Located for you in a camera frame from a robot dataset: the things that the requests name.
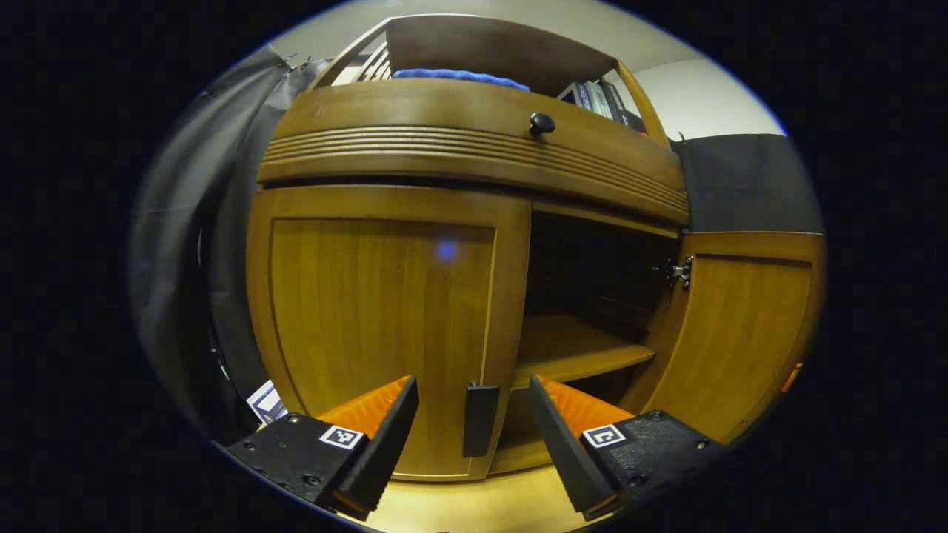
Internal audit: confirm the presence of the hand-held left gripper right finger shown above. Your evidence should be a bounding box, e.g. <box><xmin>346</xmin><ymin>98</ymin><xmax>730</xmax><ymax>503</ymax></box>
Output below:
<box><xmin>527</xmin><ymin>374</ymin><xmax>727</xmax><ymax>521</ymax></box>

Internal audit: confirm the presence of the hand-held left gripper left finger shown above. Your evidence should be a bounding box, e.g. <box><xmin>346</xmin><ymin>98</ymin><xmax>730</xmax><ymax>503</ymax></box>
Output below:
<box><xmin>226</xmin><ymin>375</ymin><xmax>420</xmax><ymax>520</ymax></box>

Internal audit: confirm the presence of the wooden cabinet door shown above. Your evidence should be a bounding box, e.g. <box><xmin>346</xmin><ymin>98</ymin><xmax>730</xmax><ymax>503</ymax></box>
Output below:
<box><xmin>246</xmin><ymin>185</ymin><xmax>533</xmax><ymax>482</ymax></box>
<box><xmin>622</xmin><ymin>231</ymin><xmax>827</xmax><ymax>445</ymax></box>

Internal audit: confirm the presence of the black door handle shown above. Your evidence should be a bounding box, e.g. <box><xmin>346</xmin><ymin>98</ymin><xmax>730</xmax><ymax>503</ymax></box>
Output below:
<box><xmin>462</xmin><ymin>381</ymin><xmax>501</xmax><ymax>459</ymax></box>

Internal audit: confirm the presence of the wooden double-door shoe cabinet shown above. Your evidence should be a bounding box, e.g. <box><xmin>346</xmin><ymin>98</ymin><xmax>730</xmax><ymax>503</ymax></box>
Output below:
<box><xmin>244</xmin><ymin>13</ymin><xmax>827</xmax><ymax>482</ymax></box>

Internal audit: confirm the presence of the metal door hinge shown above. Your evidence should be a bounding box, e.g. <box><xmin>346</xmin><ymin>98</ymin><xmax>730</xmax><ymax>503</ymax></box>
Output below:
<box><xmin>655</xmin><ymin>255</ymin><xmax>695</xmax><ymax>291</ymax></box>

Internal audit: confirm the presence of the wooden cabinet drawer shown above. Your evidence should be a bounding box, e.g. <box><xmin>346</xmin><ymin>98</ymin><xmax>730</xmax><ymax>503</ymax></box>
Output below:
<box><xmin>257</xmin><ymin>78</ymin><xmax>691</xmax><ymax>227</ymax></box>

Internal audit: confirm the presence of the wooden inner shelf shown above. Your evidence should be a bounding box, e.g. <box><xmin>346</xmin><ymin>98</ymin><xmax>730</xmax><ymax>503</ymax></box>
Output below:
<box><xmin>511</xmin><ymin>315</ymin><xmax>657</xmax><ymax>389</ymax></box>

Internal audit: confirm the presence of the blue and white book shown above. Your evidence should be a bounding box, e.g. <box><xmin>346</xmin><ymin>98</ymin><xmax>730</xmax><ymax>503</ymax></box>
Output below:
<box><xmin>247</xmin><ymin>380</ymin><xmax>288</xmax><ymax>425</ymax></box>

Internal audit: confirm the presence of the black backdrop cloth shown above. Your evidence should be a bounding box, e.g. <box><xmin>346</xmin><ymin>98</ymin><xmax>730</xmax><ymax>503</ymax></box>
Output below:
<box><xmin>127</xmin><ymin>44</ymin><xmax>334</xmax><ymax>445</ymax></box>
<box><xmin>670</xmin><ymin>133</ymin><xmax>824</xmax><ymax>235</ymax></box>

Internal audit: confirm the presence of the black book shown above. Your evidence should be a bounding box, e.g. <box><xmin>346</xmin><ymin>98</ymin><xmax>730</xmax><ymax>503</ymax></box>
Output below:
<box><xmin>598</xmin><ymin>78</ymin><xmax>645</xmax><ymax>134</ymax></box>

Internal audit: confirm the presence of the pale grey book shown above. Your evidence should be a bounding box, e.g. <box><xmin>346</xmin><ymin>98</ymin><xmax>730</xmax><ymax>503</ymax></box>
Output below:
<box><xmin>584</xmin><ymin>80</ymin><xmax>615</xmax><ymax>121</ymax></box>

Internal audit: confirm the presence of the blue towel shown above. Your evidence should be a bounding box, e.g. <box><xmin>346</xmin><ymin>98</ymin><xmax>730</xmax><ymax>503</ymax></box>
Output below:
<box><xmin>391</xmin><ymin>68</ymin><xmax>531</xmax><ymax>93</ymax></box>

